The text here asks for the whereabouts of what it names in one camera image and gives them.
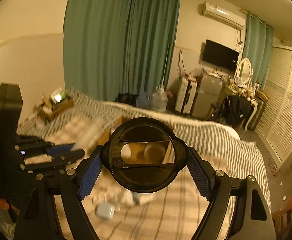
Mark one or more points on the green curtain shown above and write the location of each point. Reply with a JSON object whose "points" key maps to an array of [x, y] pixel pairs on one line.
{"points": [[258, 48], [114, 47]]}

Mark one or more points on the white louvered wardrobe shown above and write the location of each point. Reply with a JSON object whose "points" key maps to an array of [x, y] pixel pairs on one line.
{"points": [[275, 125]]}

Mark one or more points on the green curtain left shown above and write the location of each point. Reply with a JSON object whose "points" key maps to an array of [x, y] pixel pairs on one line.
{"points": [[114, 47]]}

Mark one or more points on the white oval vanity mirror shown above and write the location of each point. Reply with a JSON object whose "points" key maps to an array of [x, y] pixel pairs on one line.
{"points": [[243, 73]]}

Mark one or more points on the black wall television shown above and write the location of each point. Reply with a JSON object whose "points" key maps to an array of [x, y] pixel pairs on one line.
{"points": [[220, 55]]}

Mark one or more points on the person's hand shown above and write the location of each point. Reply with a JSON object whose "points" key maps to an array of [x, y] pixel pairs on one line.
{"points": [[5, 205]]}

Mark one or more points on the white sock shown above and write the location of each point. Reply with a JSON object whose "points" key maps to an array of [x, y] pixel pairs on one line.
{"points": [[120, 196]]}

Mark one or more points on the white dressing table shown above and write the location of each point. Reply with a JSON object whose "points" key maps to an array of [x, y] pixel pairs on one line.
{"points": [[257, 112]]}

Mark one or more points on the wooden stool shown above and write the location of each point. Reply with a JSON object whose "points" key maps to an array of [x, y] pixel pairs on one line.
{"points": [[282, 218]]}

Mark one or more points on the white air conditioner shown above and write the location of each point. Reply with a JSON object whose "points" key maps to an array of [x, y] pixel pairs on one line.
{"points": [[223, 15]]}

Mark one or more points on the blue white tissue pack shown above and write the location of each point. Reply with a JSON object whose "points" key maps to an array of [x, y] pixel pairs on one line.
{"points": [[105, 211]]}

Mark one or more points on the green gingham duvet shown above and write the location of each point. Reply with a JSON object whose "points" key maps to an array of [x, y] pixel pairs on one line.
{"points": [[219, 144]]}

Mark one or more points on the large clear water bottle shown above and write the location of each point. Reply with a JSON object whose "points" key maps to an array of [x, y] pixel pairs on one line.
{"points": [[159, 100]]}

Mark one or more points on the white suitcase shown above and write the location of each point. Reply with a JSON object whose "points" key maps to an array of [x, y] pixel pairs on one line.
{"points": [[186, 94]]}

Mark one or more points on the green curtain right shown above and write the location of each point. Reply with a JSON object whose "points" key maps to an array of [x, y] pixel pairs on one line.
{"points": [[258, 48]]}

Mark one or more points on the beige plaid blanket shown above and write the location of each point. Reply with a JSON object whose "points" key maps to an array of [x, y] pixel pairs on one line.
{"points": [[173, 213]]}

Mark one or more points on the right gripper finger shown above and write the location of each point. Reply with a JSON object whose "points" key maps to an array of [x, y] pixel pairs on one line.
{"points": [[58, 148], [45, 161]]}

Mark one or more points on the silver mini fridge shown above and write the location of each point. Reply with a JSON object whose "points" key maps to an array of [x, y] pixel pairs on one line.
{"points": [[208, 91]]}

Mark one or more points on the small cardboard box of items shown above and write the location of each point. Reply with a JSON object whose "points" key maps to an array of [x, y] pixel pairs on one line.
{"points": [[54, 105]]}

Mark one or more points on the chair with black jacket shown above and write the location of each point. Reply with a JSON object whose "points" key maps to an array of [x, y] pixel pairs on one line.
{"points": [[234, 111]]}

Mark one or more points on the open cardboard box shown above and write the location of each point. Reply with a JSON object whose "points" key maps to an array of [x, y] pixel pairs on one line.
{"points": [[139, 141]]}

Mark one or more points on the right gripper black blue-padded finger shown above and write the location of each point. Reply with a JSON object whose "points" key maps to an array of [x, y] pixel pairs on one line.
{"points": [[251, 218], [50, 194]]}

